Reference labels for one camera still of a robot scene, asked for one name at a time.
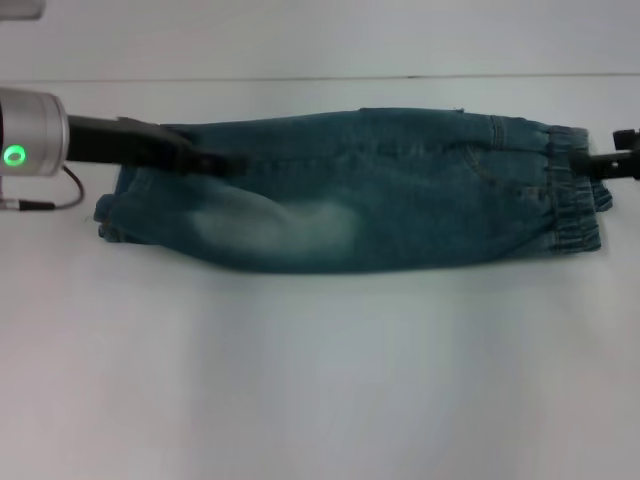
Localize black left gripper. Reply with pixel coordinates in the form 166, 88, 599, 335
67, 114, 251, 179

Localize blue denim shorts with embroidery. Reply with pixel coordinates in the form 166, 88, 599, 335
93, 105, 615, 275

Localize dark left arm cable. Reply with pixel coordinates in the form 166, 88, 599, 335
0, 167, 84, 212

